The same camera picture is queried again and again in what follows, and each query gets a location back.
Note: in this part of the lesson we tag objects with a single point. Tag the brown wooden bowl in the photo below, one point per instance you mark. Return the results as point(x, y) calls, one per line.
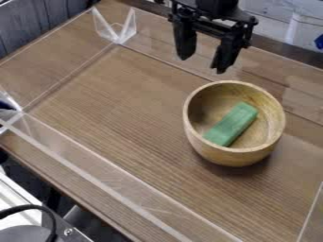
point(209, 103)

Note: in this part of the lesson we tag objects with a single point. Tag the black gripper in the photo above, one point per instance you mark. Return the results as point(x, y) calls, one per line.
point(217, 18)

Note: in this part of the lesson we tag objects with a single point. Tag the clear acrylic corner bracket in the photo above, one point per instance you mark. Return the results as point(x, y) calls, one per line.
point(117, 32)

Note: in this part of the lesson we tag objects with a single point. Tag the grey metal bracket with screw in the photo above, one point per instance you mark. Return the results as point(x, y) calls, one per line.
point(68, 233)

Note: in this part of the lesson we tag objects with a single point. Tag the blue object at right edge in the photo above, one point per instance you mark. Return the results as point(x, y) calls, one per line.
point(318, 42)

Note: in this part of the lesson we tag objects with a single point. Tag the clear acrylic front barrier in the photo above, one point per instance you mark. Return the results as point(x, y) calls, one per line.
point(121, 199)

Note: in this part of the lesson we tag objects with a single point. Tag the white container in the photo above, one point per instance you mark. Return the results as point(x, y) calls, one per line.
point(305, 28)

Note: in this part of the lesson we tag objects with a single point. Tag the green rectangular block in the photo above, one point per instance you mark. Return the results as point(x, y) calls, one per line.
point(233, 125)

